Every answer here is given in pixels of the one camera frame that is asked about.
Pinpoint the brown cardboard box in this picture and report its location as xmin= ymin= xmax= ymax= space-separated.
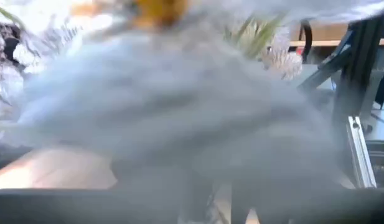
xmin=303 ymin=21 xmax=352 ymax=41

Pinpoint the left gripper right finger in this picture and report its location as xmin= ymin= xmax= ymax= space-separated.
xmin=232 ymin=186 xmax=384 ymax=224

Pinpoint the black metal table frame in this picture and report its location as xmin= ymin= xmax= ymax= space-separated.
xmin=297 ymin=12 xmax=384 ymax=125

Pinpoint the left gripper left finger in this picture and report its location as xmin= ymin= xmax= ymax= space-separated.
xmin=0 ymin=186 xmax=216 ymax=224

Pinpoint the silver metal bracket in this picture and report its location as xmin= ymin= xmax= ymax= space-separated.
xmin=346 ymin=115 xmax=378 ymax=189

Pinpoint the wooden shelf board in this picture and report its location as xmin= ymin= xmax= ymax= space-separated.
xmin=289 ymin=38 xmax=384 ymax=48

